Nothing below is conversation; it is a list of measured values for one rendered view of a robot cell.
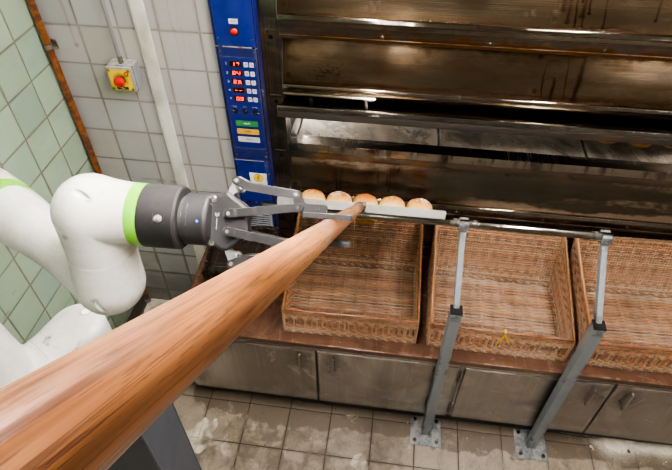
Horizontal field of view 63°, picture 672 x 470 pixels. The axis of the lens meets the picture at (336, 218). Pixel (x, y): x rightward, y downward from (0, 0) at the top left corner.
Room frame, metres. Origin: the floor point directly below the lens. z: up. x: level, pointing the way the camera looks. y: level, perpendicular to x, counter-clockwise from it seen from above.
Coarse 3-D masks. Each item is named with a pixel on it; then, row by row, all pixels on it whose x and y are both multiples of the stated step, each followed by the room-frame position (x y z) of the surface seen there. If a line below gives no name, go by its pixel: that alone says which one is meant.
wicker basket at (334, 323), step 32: (352, 224) 1.72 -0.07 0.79; (384, 224) 1.71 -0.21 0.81; (416, 224) 1.70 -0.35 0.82; (352, 256) 1.68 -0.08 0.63; (384, 256) 1.66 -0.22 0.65; (416, 256) 1.65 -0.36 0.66; (288, 288) 1.42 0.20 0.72; (320, 288) 1.52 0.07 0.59; (352, 288) 1.52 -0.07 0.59; (384, 288) 1.52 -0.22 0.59; (416, 288) 1.45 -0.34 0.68; (288, 320) 1.30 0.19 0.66; (320, 320) 1.29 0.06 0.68; (352, 320) 1.27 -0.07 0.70; (384, 320) 1.26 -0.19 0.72; (416, 320) 1.25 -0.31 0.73
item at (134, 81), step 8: (112, 64) 1.84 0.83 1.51; (120, 64) 1.84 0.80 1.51; (128, 64) 1.84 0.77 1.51; (136, 64) 1.86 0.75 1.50; (112, 72) 1.82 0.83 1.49; (120, 72) 1.81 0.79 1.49; (128, 72) 1.81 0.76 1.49; (136, 72) 1.84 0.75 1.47; (112, 80) 1.82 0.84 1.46; (128, 80) 1.81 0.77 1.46; (136, 80) 1.83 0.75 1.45; (112, 88) 1.82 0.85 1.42; (120, 88) 1.82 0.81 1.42; (128, 88) 1.81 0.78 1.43; (136, 88) 1.81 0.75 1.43
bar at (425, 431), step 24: (360, 216) 1.39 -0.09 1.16; (384, 216) 1.38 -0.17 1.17; (408, 216) 1.38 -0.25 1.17; (600, 240) 1.29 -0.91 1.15; (600, 264) 1.23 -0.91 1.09; (456, 288) 1.20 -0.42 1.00; (600, 288) 1.17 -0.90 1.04; (456, 312) 1.13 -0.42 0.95; (600, 312) 1.11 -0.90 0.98; (456, 336) 1.12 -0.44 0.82; (600, 336) 1.06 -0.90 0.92; (576, 360) 1.06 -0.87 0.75; (432, 384) 1.14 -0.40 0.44; (432, 408) 1.12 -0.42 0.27; (552, 408) 1.06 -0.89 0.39; (432, 432) 1.13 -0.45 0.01; (528, 432) 1.13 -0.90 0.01; (528, 456) 1.02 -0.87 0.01
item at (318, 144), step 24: (288, 144) 1.81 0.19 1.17; (312, 144) 1.79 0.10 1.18; (336, 144) 1.79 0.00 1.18; (360, 144) 1.79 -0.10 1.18; (384, 144) 1.79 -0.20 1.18; (408, 144) 1.79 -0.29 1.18; (528, 168) 1.68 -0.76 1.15; (552, 168) 1.67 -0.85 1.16; (576, 168) 1.66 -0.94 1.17; (600, 168) 1.64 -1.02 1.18; (624, 168) 1.64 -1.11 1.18; (648, 168) 1.64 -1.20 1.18
